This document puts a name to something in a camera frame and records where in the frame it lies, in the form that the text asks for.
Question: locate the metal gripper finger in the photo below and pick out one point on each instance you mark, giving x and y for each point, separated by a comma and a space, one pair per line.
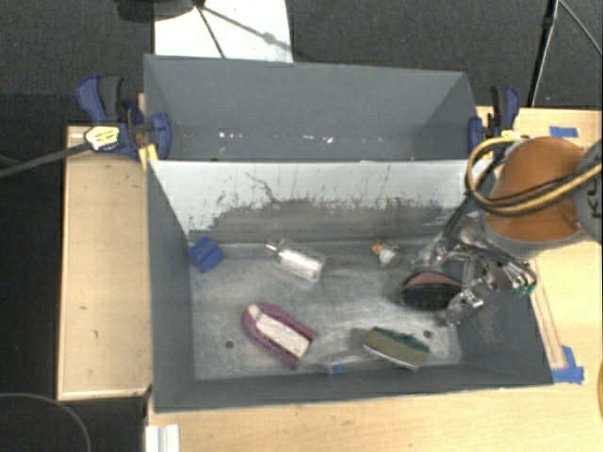
464, 305
435, 254

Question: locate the black and pink oval object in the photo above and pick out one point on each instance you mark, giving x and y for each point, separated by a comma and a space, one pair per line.
428, 295

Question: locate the small white and orange toy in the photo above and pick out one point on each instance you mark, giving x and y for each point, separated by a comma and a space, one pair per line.
387, 253

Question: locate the green and yellow sponge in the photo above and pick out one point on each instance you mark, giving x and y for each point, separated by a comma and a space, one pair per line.
400, 347

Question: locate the clear glass bottle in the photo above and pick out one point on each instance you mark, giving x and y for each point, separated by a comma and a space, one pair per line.
299, 260

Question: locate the clear tube with blue cap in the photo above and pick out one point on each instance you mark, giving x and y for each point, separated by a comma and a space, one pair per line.
335, 367

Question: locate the purple and white oval brush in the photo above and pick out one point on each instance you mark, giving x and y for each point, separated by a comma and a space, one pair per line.
280, 334

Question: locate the grey metal bin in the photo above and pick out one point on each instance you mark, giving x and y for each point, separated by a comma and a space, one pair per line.
292, 111

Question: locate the blue ribbed block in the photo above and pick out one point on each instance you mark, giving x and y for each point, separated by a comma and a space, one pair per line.
206, 253

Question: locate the pale wood board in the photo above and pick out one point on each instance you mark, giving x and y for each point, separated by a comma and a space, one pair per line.
106, 276

